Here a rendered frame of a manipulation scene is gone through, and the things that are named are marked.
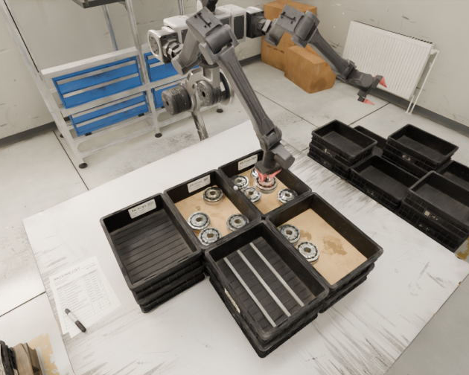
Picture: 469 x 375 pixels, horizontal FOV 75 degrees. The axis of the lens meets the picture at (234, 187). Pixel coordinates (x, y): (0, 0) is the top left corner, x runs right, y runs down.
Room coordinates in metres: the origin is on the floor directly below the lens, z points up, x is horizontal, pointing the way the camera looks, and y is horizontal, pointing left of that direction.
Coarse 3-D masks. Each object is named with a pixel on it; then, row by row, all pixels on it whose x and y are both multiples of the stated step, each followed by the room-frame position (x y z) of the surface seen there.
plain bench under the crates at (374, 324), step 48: (240, 144) 1.67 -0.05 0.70; (288, 144) 1.66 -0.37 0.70; (96, 192) 1.24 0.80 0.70; (144, 192) 1.23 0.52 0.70; (336, 192) 1.21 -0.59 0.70; (48, 240) 0.90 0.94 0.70; (96, 240) 0.90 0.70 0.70; (384, 240) 0.87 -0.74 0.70; (432, 240) 0.87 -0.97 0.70; (48, 288) 0.64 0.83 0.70; (192, 288) 0.63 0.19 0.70; (384, 288) 0.62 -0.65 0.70; (432, 288) 0.62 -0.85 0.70; (96, 336) 0.44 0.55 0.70; (144, 336) 0.44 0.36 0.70; (192, 336) 0.43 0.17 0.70; (240, 336) 0.43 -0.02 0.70; (336, 336) 0.42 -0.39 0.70; (384, 336) 0.42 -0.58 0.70
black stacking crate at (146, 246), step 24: (120, 216) 0.88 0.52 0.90; (144, 216) 0.94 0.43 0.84; (168, 216) 0.94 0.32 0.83; (120, 240) 0.80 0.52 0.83; (144, 240) 0.80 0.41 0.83; (168, 240) 0.80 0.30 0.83; (144, 264) 0.68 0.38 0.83; (168, 264) 0.68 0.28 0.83; (192, 264) 0.65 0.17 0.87; (144, 288) 0.55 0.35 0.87
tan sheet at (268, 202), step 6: (240, 174) 1.23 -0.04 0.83; (246, 174) 1.23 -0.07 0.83; (252, 180) 1.18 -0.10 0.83; (252, 186) 1.13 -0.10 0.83; (282, 186) 1.13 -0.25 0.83; (276, 192) 1.09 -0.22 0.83; (264, 198) 1.05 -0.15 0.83; (270, 198) 1.05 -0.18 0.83; (276, 198) 1.05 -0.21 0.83; (258, 204) 1.01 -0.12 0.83; (264, 204) 1.01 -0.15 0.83; (270, 204) 1.01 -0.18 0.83; (276, 204) 1.01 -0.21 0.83; (264, 210) 0.97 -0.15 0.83; (270, 210) 0.97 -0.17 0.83
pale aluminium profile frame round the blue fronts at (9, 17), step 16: (0, 0) 2.27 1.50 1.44; (128, 0) 2.79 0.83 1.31; (16, 32) 2.27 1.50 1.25; (112, 32) 3.31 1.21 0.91; (32, 64) 2.27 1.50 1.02; (144, 64) 2.79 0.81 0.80; (144, 80) 2.77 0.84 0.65; (160, 80) 2.84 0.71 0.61; (48, 96) 2.28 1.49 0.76; (112, 96) 2.55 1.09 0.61; (64, 112) 2.29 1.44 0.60; (144, 112) 3.04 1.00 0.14; (160, 112) 2.82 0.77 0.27; (64, 128) 2.28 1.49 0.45; (112, 128) 2.51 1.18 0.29; (144, 128) 2.73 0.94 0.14; (112, 144) 2.48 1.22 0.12; (80, 160) 2.29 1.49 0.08
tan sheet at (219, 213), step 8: (200, 192) 1.10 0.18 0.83; (184, 200) 1.04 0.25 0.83; (192, 200) 1.04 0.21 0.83; (200, 200) 1.04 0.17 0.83; (224, 200) 1.04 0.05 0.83; (184, 208) 0.99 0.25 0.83; (192, 208) 0.99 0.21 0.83; (200, 208) 0.98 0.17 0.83; (208, 208) 0.98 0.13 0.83; (216, 208) 0.98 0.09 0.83; (224, 208) 0.98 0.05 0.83; (232, 208) 0.98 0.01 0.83; (184, 216) 0.94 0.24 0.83; (216, 216) 0.94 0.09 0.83; (224, 216) 0.93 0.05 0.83; (216, 224) 0.89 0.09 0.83; (224, 224) 0.89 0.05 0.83; (224, 232) 0.84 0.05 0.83
